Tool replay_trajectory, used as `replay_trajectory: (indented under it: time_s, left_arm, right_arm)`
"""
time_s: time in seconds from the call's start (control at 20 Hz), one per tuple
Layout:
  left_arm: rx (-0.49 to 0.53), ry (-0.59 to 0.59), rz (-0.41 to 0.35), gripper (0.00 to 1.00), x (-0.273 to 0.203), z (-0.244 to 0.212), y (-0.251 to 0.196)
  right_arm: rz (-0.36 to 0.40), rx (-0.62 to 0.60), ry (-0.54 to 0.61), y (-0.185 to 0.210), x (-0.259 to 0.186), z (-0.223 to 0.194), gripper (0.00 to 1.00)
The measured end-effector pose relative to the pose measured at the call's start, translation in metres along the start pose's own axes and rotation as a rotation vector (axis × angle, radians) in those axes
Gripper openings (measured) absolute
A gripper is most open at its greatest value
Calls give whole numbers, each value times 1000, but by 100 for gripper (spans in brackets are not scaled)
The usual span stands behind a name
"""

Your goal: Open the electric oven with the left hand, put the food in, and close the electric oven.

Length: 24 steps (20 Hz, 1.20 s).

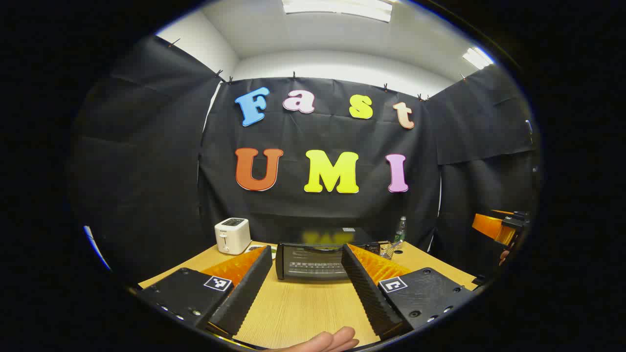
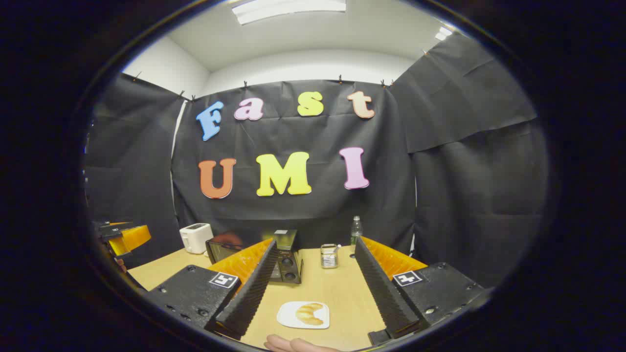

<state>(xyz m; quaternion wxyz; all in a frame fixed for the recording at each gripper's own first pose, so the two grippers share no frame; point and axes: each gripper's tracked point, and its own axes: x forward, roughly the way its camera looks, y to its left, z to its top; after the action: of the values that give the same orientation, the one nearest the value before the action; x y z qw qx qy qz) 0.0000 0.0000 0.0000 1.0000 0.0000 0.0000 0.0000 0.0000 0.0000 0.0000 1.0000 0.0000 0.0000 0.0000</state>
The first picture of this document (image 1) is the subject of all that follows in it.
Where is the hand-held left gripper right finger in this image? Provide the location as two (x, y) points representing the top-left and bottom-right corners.
(341, 243), (477, 341)

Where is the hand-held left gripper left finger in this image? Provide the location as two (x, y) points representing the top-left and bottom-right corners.
(134, 244), (273, 338)

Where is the black electric oven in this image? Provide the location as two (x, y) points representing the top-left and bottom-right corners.
(275, 227), (392, 282)

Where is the small white snack dish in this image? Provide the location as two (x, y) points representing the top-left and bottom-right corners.
(245, 244), (277, 259)

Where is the clear glass cup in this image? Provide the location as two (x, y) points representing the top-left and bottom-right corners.
(379, 240), (404, 260)

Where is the white toaster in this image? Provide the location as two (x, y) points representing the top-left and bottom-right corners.
(214, 218), (252, 255)

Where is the black backdrop cloth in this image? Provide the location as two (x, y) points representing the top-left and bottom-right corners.
(71, 34), (541, 284)

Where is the ceiling light panel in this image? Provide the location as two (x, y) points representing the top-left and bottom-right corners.
(462, 46), (494, 69)
(282, 0), (393, 22)

